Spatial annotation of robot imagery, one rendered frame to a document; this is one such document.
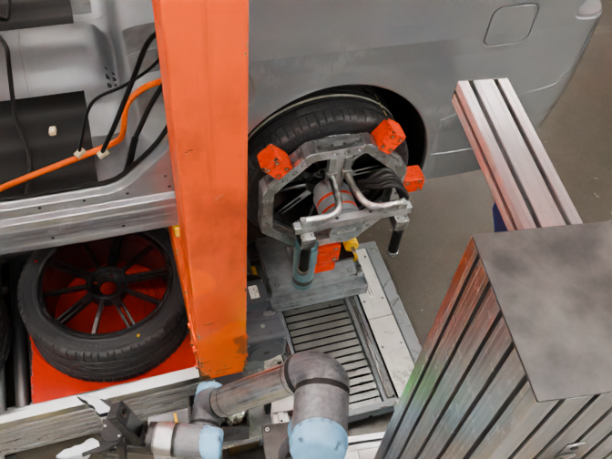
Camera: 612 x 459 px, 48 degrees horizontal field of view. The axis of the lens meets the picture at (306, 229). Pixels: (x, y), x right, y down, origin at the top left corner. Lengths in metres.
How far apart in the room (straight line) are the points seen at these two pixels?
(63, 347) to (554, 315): 2.00
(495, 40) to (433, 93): 0.26
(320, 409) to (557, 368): 0.64
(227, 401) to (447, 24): 1.32
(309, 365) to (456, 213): 2.36
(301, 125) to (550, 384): 1.61
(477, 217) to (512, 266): 2.79
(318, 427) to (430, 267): 2.15
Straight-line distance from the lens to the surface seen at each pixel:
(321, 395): 1.43
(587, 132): 4.47
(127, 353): 2.60
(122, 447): 1.66
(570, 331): 0.93
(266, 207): 2.43
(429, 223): 3.63
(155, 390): 2.65
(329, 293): 3.10
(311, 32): 2.07
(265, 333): 2.69
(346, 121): 2.35
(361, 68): 2.23
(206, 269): 1.88
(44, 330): 2.69
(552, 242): 1.00
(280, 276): 3.05
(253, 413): 2.50
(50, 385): 2.84
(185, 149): 1.52
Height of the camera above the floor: 2.76
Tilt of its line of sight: 52 degrees down
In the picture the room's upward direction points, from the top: 7 degrees clockwise
